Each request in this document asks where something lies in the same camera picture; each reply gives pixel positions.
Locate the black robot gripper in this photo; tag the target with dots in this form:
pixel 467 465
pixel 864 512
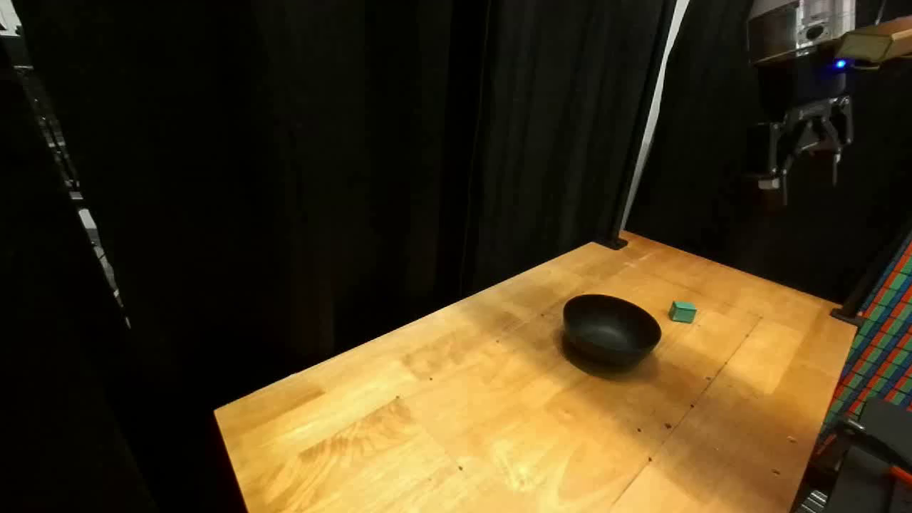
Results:
pixel 806 88

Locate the green block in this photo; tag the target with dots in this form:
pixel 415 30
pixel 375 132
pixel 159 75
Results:
pixel 682 312

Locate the black bowl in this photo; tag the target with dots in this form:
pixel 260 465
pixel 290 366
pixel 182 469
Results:
pixel 608 331

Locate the white pole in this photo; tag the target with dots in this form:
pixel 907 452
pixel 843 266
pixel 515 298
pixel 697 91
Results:
pixel 650 108

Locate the plaid cloth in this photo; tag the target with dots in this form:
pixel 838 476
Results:
pixel 878 342

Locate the black pole clamp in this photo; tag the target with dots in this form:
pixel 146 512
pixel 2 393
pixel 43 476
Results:
pixel 613 241

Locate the black equipment with orange part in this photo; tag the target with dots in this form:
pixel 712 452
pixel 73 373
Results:
pixel 858 465

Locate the black curtain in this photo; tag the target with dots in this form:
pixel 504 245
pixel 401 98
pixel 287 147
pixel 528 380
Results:
pixel 360 142

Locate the black tripod leg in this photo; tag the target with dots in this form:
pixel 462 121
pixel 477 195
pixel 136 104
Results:
pixel 73 161

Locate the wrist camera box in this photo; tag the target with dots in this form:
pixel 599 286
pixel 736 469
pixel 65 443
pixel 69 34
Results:
pixel 878 43

